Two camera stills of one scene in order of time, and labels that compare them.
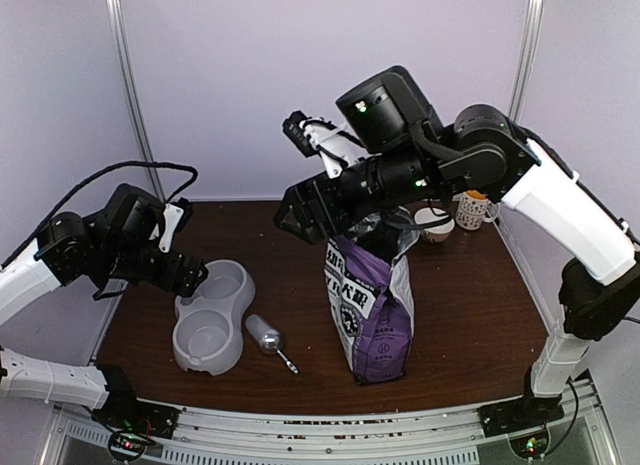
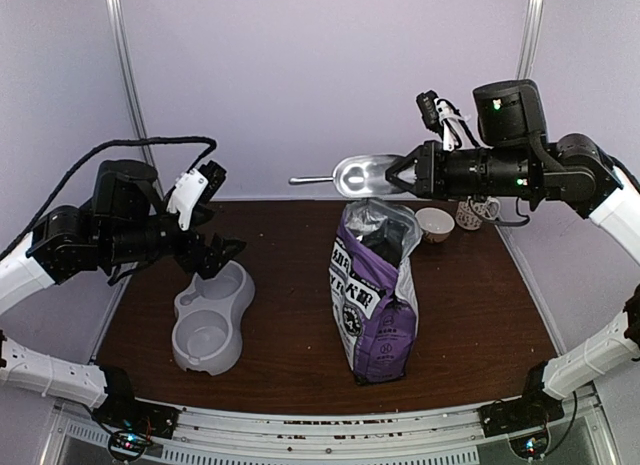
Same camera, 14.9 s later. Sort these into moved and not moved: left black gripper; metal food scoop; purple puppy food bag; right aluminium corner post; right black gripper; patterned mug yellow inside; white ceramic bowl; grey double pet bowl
Moved: metal food scoop; right black gripper; left black gripper
Not moved: white ceramic bowl; patterned mug yellow inside; right aluminium corner post; purple puppy food bag; grey double pet bowl
